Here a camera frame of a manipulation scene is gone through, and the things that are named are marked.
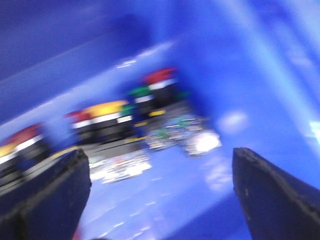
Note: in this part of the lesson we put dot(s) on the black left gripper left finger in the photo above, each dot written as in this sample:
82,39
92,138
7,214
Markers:
49,202

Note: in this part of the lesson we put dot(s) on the blue source crate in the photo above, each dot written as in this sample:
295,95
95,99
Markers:
251,67

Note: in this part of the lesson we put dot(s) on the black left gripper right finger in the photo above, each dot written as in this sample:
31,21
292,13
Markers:
276,205

